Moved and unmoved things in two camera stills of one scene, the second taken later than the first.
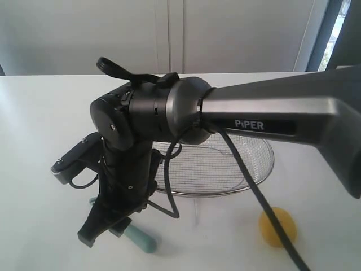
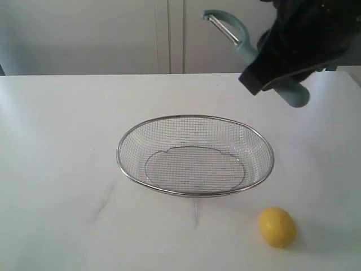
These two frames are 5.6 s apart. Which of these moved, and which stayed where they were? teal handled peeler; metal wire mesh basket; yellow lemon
Moved: teal handled peeler
Stayed: metal wire mesh basket; yellow lemon
